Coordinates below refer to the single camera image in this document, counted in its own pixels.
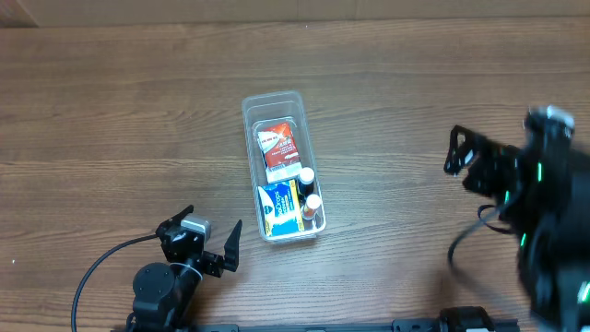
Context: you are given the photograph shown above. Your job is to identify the orange tube white caps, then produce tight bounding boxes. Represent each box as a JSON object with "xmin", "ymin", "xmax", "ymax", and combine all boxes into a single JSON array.
[{"xmin": 301, "ymin": 194, "xmax": 323, "ymax": 219}]

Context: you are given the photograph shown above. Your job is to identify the clear plastic container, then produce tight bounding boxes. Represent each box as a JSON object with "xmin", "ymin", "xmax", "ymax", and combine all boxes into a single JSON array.
[{"xmin": 242, "ymin": 91, "xmax": 326, "ymax": 243}]

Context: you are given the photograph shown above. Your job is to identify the red medicine box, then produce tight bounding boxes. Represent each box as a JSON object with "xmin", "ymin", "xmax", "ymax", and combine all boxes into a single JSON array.
[{"xmin": 256, "ymin": 122, "xmax": 300, "ymax": 171}]

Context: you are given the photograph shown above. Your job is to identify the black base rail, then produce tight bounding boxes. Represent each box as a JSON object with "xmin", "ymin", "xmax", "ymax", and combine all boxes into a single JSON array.
[{"xmin": 122, "ymin": 306, "xmax": 521, "ymax": 332}]

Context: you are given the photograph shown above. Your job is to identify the white medicine box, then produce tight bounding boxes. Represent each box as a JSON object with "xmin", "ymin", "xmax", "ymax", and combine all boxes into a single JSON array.
[{"xmin": 265, "ymin": 162, "xmax": 302, "ymax": 184}]

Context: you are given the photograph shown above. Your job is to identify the dark bottle white cap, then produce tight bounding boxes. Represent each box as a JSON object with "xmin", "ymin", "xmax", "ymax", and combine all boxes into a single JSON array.
[{"xmin": 297, "ymin": 167, "xmax": 315, "ymax": 204}]

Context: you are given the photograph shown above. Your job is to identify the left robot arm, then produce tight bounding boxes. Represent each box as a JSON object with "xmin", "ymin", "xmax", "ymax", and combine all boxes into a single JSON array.
[{"xmin": 125, "ymin": 206, "xmax": 242, "ymax": 331}]

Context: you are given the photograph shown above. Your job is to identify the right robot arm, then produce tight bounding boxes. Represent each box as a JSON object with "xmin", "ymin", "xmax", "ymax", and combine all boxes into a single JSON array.
[{"xmin": 443, "ymin": 114, "xmax": 589, "ymax": 331}]

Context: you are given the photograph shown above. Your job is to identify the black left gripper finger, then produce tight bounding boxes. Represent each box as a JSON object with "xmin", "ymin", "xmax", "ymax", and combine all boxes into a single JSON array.
[
  {"xmin": 155, "ymin": 205, "xmax": 194, "ymax": 236},
  {"xmin": 223, "ymin": 219, "xmax": 242, "ymax": 272}
]

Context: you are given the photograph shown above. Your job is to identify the blue yellow VapoDrops box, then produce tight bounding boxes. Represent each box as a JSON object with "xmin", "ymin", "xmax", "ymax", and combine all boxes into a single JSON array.
[{"xmin": 257, "ymin": 179, "xmax": 305, "ymax": 237}]

